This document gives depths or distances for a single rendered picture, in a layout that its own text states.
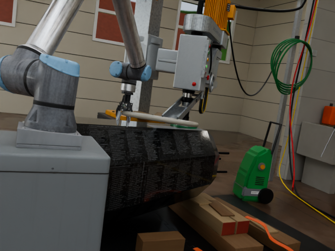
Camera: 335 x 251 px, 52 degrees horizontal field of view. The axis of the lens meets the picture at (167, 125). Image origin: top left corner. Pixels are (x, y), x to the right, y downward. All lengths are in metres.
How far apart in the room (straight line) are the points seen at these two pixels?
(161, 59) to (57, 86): 2.13
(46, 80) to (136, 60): 0.67
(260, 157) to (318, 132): 1.36
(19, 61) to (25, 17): 6.99
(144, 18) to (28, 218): 2.49
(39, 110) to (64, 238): 0.46
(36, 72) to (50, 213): 0.50
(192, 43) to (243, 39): 7.43
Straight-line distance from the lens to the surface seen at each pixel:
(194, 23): 2.69
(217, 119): 9.78
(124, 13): 1.73
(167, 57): 3.33
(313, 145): 4.95
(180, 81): 2.69
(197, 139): 2.62
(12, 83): 1.44
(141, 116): 1.94
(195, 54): 2.68
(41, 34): 1.51
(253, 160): 3.75
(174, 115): 2.51
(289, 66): 4.84
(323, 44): 5.32
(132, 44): 1.80
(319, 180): 5.07
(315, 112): 5.31
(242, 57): 10.06
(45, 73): 1.31
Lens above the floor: 1.13
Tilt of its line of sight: 7 degrees down
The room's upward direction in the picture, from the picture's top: 8 degrees clockwise
